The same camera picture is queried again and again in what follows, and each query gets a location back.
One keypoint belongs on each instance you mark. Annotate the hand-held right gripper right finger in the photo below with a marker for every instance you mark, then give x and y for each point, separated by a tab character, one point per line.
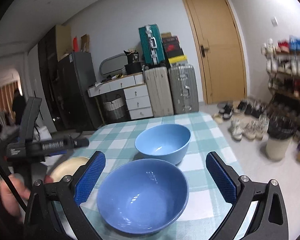
221	177

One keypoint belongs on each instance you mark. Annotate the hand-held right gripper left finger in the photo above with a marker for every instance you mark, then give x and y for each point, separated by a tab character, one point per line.
90	177

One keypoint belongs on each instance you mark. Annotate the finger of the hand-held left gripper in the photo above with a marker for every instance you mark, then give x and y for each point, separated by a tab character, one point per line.
81	143
56	153

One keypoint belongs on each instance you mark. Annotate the cream plate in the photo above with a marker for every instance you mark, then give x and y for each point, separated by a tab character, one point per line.
67	167

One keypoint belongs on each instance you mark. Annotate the blue bowl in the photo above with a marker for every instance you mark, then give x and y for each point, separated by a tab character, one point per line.
162	142
140	197

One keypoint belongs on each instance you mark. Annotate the person's left hand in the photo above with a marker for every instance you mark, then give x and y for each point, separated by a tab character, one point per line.
12	195

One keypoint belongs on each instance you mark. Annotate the teal white checked tablecloth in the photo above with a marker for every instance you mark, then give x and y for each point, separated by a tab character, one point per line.
115	135

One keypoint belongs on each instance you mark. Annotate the brown striped curtain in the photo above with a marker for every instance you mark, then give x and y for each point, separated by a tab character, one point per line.
2	97

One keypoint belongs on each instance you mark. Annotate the woven laundry basket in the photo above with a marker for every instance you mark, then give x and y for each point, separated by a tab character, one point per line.
113	107

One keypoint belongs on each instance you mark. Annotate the dark grey refrigerator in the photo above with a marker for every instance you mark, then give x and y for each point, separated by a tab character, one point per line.
75	90

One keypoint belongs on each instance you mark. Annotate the group of scattered shoes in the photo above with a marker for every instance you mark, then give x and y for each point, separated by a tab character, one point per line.
245	120

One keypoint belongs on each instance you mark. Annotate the white trash bin black liner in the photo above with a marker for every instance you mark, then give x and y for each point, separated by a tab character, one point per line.
280	140

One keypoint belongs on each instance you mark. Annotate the white desk with drawers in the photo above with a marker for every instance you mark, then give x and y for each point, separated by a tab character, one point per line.
135	97

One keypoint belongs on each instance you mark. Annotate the dark brown wardrobe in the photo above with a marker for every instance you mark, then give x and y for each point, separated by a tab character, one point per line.
51	60

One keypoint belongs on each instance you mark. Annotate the oval mirror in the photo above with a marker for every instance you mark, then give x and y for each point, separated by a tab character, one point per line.
113	63

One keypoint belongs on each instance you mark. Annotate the black pot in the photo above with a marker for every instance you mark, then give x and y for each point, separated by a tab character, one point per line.
133	68

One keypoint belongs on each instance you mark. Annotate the beige suitcase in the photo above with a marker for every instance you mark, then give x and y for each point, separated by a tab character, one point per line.
158	90

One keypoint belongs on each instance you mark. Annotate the silver suitcase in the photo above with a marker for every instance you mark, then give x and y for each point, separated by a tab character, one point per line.
183	87

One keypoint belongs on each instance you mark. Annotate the brown paper bag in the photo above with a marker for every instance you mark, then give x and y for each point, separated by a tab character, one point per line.
85	42

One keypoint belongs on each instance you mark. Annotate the black paper bag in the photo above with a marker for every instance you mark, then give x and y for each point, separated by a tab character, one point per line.
132	56

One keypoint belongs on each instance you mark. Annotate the wooden shoe rack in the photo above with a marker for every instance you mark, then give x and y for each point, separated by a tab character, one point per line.
287	92

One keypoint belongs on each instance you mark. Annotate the teal suitcase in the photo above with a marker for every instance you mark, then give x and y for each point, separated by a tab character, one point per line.
151	43

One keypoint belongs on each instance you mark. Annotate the yellow box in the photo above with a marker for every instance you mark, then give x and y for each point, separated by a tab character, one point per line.
177	60

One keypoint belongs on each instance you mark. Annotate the rows of stored sneakers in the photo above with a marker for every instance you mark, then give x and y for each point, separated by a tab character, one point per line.
287	65

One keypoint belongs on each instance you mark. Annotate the red black shoe box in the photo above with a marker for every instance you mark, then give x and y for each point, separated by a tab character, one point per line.
172	47

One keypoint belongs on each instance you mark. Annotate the tan wooden door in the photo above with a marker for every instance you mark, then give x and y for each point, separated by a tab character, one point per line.
215	42

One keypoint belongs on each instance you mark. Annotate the small brown cardboard box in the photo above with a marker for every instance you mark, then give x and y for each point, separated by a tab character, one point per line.
166	34

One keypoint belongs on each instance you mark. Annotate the white light switch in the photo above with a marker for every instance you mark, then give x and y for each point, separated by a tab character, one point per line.
274	21

